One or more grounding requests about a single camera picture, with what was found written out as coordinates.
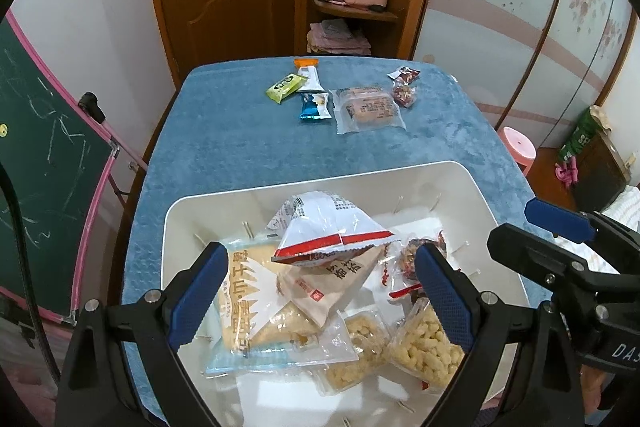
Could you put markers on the red white triangular snack packet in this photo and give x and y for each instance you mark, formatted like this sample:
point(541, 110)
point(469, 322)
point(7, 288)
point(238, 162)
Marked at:
point(325, 227)

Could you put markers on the green bag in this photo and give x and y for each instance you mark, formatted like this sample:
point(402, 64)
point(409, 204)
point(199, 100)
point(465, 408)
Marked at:
point(582, 137)

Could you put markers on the dark wooden cabinet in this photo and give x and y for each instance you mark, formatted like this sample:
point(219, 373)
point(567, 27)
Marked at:
point(600, 177)

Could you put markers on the checked cloth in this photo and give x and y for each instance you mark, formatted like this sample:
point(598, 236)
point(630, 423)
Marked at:
point(625, 209)

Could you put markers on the folded pink cloths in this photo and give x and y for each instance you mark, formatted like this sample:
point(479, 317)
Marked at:
point(335, 37)

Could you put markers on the small dark red packet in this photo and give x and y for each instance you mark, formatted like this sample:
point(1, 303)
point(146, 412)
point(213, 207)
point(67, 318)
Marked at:
point(404, 74)

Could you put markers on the beige snack packet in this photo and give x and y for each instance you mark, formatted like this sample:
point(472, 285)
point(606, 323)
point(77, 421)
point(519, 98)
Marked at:
point(330, 292)

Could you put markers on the orange white snack packet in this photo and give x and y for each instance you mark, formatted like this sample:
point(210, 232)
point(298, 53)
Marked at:
point(311, 77)

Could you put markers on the green snack packet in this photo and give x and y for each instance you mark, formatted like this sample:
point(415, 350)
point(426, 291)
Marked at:
point(285, 88)

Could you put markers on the white plastic bin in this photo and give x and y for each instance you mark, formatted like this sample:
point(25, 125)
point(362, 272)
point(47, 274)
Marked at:
point(440, 192)

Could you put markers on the square puffed rice packet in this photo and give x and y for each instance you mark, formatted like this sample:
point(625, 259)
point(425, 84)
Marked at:
point(357, 347)

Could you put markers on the long puffed rice bar packet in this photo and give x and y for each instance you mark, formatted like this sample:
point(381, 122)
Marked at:
point(425, 347)

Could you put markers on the clear mixed nut packet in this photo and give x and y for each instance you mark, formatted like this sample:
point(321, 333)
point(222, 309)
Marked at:
point(405, 95)

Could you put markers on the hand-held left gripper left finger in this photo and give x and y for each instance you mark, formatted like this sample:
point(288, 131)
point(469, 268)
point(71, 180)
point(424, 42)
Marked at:
point(200, 302)

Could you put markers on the blue white snack packet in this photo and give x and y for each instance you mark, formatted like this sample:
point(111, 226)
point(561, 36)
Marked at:
point(315, 107)

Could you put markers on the pink plastic stool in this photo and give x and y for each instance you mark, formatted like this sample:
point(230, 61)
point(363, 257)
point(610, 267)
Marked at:
point(517, 144)

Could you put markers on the floral sliding wardrobe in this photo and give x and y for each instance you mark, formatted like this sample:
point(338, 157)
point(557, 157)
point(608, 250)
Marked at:
point(480, 47)

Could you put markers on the large cream wafer packet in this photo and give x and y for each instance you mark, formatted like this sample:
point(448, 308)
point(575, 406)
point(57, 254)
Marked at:
point(250, 307)

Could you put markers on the green chalkboard with pink frame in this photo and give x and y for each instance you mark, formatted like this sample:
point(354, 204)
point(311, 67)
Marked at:
point(50, 157)

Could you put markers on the brown cake packet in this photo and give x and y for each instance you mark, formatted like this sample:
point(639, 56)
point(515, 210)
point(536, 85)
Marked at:
point(370, 109)

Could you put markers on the pink toy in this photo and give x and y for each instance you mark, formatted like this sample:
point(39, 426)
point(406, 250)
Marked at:
point(567, 169)

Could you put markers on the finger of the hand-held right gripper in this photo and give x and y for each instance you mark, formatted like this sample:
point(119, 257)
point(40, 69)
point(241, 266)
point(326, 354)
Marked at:
point(530, 252)
point(555, 214)

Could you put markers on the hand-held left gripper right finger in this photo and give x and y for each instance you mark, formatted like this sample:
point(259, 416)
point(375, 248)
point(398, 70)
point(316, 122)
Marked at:
point(445, 302)

